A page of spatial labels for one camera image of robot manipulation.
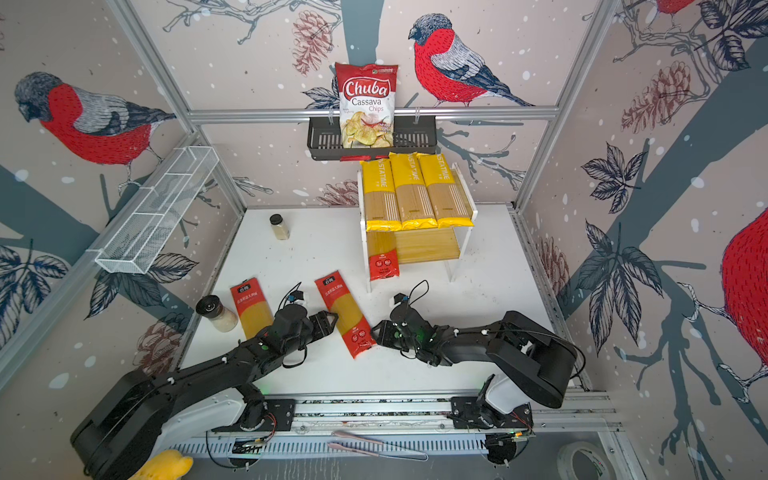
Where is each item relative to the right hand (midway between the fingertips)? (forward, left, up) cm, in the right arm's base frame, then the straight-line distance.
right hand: (368, 340), depth 84 cm
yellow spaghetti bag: (+23, -4, +33) cm, 40 cm away
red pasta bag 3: (+18, -4, +16) cm, 25 cm away
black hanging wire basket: (+55, -12, +33) cm, 65 cm away
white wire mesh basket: (+10, +55, +31) cm, 64 cm away
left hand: (+4, +11, +3) cm, 12 cm away
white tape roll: (-24, -55, -1) cm, 60 cm away
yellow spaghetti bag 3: (+23, -21, +32) cm, 45 cm away
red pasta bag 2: (+8, +8, +1) cm, 11 cm away
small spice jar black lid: (+37, +36, +7) cm, 52 cm away
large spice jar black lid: (+4, +44, +11) cm, 46 cm away
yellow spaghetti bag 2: (+25, -12, +33) cm, 43 cm away
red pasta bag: (+9, +38, 0) cm, 39 cm away
